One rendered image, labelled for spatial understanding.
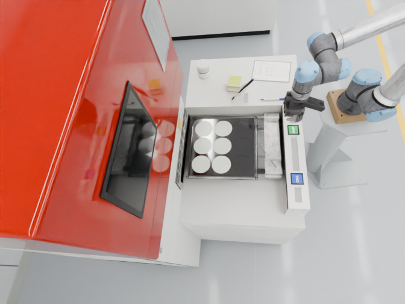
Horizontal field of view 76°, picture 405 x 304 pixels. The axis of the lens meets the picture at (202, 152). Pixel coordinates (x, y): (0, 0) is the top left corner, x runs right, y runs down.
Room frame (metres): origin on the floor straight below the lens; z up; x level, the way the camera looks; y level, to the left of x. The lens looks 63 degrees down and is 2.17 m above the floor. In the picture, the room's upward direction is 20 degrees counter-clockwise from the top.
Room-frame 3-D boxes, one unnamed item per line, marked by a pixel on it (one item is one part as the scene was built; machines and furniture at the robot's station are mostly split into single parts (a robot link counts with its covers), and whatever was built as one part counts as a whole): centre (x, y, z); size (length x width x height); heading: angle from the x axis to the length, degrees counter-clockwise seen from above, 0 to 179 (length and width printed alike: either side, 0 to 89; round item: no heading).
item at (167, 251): (0.53, 0.17, 1.02); 0.81 x 0.03 x 0.40; 158
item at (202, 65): (1.08, -0.17, 1.01); 0.07 x 0.07 x 0.10
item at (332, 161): (0.59, -0.96, 0.41); 0.51 x 0.44 x 0.82; 77
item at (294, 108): (0.55, -0.44, 1.20); 0.09 x 0.08 x 0.12; 68
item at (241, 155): (0.63, -0.11, 0.90); 0.34 x 0.34 x 0.01; 68
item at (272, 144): (0.54, -0.36, 0.87); 0.36 x 0.08 x 0.03; 158
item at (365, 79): (0.61, -0.86, 1.04); 0.13 x 0.12 x 0.14; 171
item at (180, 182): (0.69, 0.09, 0.89); 0.44 x 0.02 x 0.10; 158
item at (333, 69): (0.55, -0.55, 1.36); 0.11 x 0.11 x 0.08; 81
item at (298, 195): (0.43, -0.42, 0.89); 0.55 x 0.09 x 0.14; 158
